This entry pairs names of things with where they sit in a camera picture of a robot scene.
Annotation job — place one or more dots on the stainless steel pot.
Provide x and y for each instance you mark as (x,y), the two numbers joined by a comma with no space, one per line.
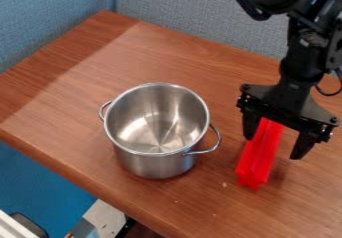
(155,123)

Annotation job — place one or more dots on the red cross-shaped plastic bar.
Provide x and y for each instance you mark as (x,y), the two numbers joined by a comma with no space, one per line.
(258,155)

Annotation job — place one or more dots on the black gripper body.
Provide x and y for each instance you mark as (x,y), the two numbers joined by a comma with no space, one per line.
(288,104)

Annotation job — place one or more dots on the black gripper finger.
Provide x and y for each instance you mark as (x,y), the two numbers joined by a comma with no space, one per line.
(306,140)
(250,121)

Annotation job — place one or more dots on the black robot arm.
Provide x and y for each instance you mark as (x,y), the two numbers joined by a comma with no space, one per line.
(314,56)

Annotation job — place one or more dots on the grey white object below table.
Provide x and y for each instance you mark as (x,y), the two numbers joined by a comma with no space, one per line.
(102,222)

